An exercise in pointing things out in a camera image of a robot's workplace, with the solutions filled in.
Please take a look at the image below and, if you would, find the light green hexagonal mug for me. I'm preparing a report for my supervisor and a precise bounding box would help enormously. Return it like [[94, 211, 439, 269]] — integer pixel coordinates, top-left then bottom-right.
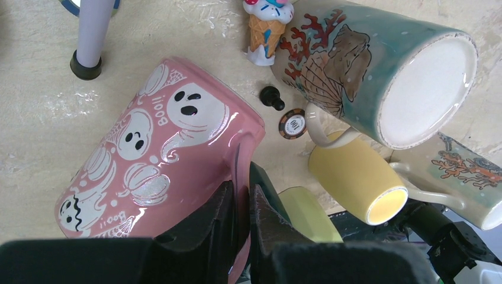
[[278, 186, 343, 243]]

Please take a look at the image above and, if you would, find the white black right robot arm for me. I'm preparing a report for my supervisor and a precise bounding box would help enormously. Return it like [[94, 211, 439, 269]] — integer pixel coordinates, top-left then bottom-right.
[[329, 199, 501, 283]]

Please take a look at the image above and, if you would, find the dark green mug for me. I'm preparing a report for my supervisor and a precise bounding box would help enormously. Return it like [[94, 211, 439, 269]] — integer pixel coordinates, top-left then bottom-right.
[[250, 162, 291, 222]]

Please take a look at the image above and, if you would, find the pink ghost mug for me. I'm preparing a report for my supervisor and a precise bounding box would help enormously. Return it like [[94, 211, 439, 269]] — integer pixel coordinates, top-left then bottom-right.
[[54, 57, 265, 283]]

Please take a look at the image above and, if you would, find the cream coral mug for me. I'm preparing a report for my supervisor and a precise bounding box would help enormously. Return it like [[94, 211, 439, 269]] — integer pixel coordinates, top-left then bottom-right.
[[389, 132, 501, 230]]

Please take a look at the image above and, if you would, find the orange poker chip right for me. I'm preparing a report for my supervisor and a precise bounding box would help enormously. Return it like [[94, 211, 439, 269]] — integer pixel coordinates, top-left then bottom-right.
[[278, 108, 307, 140]]

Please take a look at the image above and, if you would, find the ice cream cone toy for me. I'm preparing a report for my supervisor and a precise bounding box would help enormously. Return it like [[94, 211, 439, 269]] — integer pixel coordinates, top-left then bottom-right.
[[243, 0, 294, 66]]

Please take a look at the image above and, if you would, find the teal seashell mug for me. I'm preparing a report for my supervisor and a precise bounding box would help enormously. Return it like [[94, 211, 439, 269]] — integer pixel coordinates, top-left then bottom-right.
[[272, 1, 478, 150]]

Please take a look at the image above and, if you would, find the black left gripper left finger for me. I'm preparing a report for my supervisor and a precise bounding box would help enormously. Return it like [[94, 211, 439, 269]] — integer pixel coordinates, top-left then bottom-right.
[[1, 181, 237, 283]]

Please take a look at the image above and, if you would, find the yellow mug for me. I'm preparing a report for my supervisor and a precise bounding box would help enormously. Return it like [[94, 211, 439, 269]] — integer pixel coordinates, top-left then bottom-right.
[[308, 131, 408, 225]]

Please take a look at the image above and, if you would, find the grey music stand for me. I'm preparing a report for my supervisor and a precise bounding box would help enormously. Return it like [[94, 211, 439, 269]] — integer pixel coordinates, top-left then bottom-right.
[[70, 0, 115, 80]]

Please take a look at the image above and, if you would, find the small black peg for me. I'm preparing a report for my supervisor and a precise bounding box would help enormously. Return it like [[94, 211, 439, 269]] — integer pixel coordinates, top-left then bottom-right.
[[259, 86, 285, 111]]

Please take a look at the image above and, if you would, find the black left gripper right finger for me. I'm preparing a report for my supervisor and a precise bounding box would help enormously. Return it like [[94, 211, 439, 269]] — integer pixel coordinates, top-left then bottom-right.
[[249, 185, 436, 283]]

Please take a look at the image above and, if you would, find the blue poker chip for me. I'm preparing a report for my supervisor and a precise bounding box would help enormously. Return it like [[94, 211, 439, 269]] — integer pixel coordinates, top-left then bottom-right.
[[59, 0, 121, 17]]

